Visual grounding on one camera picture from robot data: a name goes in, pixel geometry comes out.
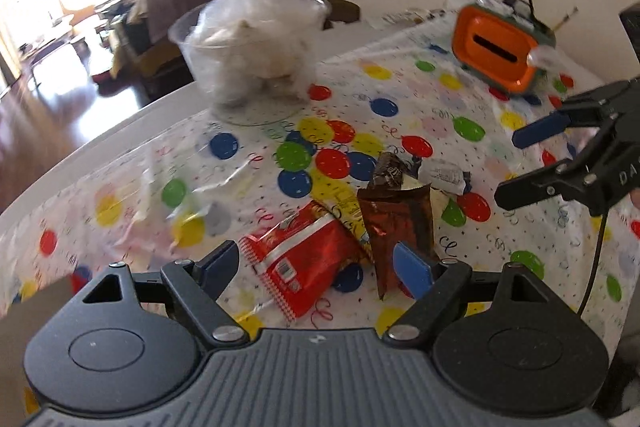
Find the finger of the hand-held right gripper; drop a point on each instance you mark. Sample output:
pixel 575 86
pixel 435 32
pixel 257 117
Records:
pixel 530 192
pixel 540 132

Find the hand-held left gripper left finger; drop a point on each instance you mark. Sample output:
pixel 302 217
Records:
pixel 220 267

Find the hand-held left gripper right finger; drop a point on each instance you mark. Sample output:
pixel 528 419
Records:
pixel 412 271

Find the brown snack packet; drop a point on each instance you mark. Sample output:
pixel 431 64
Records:
pixel 400 217

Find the red snack packet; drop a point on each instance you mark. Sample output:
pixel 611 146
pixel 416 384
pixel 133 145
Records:
pixel 305 257

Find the silver wrapper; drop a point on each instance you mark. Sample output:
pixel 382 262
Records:
pixel 445 174

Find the yellow snack packet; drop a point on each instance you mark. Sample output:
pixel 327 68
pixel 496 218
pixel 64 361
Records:
pixel 345 212

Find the black wrapper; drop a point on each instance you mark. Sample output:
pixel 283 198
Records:
pixel 392 172

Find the thin clear bag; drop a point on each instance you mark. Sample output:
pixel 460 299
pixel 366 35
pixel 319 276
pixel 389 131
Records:
pixel 544 58

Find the orange green desktop box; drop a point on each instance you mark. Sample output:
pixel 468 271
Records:
pixel 500 67

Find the clear plastic film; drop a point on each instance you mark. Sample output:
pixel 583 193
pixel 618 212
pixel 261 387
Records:
pixel 150 207

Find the thin paintbrush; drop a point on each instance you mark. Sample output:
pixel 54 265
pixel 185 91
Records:
pixel 565 18

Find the clear plastic container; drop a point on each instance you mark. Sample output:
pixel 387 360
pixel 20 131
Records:
pixel 185 37

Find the dark sofa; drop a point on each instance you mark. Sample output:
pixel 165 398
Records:
pixel 150 37

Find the white plastic bag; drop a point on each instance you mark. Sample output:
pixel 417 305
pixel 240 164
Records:
pixel 260 17

